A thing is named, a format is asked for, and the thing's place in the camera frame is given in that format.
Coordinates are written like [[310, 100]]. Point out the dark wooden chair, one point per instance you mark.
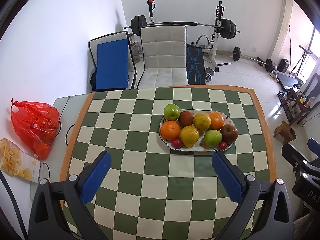
[[299, 102]]

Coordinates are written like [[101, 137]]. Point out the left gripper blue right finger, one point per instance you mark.
[[241, 189]]

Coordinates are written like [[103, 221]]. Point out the small wooden stool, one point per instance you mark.
[[286, 132]]

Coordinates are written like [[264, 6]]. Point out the black blue bench pad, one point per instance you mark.
[[195, 66]]

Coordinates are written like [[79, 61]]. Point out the cherry tomato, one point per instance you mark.
[[177, 143], [223, 146]]

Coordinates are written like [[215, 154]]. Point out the floor barbell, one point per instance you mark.
[[237, 55]]

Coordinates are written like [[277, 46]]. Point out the blue folded mat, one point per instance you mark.
[[112, 65]]

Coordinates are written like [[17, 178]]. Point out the white weight bench rack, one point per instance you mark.
[[221, 29]]

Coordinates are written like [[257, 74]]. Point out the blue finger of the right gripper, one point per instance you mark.
[[295, 158], [314, 146]]

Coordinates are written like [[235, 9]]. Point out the orange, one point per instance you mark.
[[170, 130], [217, 121]]

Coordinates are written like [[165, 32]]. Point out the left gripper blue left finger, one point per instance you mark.
[[81, 189]]

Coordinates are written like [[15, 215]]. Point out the small dark red fruit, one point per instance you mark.
[[186, 118]]

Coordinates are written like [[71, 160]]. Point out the red plastic bag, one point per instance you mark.
[[36, 124]]

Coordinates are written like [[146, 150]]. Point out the green white checkered tablecloth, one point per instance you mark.
[[152, 191]]

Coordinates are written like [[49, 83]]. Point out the large dark red apple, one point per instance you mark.
[[229, 133]]

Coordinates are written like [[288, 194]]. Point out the yellow pear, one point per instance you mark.
[[189, 135], [202, 121]]

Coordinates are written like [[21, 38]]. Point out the white padded chair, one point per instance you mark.
[[164, 50]]

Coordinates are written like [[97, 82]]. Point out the chips snack box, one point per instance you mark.
[[15, 162]]

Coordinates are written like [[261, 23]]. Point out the green apple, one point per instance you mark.
[[212, 138], [171, 112]]

